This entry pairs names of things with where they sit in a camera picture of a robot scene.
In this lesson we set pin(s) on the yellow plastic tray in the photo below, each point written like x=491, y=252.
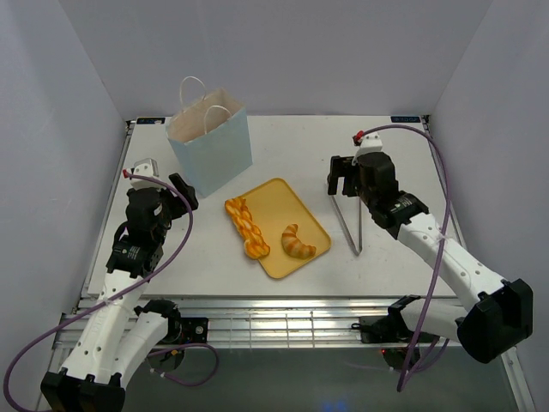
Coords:
x=274, y=205

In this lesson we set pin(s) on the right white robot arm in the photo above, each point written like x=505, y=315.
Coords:
x=494, y=314

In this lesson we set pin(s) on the small croissant bread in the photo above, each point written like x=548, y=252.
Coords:
x=293, y=246

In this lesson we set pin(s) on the orange braided bread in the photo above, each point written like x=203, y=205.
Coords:
x=255, y=247

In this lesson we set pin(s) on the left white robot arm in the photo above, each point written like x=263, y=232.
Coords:
x=119, y=334

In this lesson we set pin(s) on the aluminium table frame rail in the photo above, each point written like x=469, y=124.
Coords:
x=239, y=323

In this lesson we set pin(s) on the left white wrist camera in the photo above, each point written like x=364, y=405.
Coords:
x=146, y=168

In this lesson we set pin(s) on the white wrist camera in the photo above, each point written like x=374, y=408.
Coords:
x=146, y=168
x=366, y=143

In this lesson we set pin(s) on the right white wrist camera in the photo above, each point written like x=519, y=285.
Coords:
x=366, y=143

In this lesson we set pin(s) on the light blue paper bag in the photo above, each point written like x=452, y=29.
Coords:
x=211, y=140

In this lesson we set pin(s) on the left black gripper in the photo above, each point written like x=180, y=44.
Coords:
x=187, y=190

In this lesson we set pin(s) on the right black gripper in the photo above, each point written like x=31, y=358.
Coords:
x=341, y=167

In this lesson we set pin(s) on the metal food tongs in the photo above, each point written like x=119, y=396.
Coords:
x=352, y=230

